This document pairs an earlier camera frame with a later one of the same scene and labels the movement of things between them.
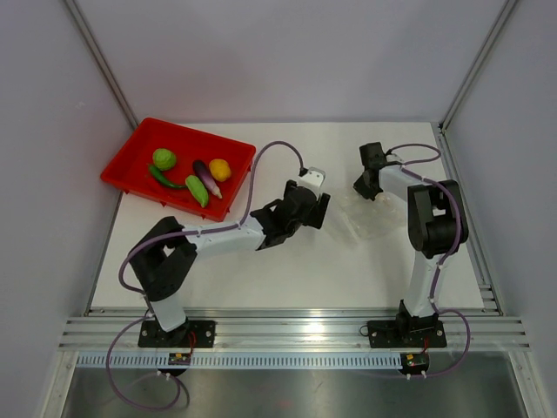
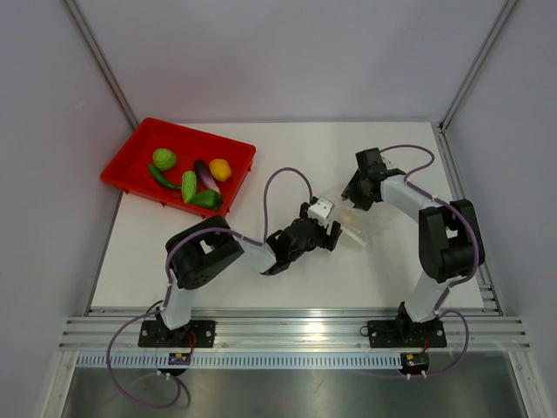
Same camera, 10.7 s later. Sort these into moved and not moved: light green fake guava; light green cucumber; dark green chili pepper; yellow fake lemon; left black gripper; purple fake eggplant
Moved: left black gripper; light green cucumber
Not moved: yellow fake lemon; light green fake guava; purple fake eggplant; dark green chili pepper
